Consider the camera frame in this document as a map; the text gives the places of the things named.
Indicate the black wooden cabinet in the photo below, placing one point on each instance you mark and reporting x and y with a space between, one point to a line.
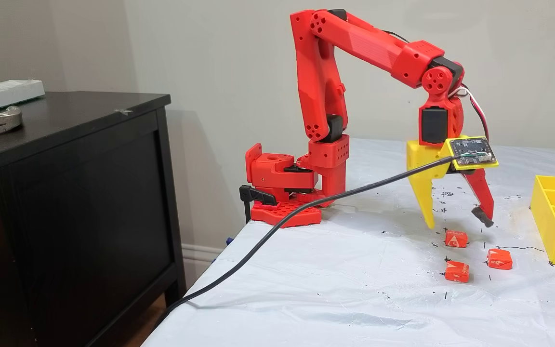
89 217

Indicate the white plastic table cover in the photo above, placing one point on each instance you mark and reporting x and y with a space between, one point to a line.
330 289

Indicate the orange candy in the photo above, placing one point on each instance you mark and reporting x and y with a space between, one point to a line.
456 272
456 239
499 259

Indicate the black table clamp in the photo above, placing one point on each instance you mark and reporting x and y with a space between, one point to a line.
258 195

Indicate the white flat box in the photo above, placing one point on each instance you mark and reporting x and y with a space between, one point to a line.
3 94

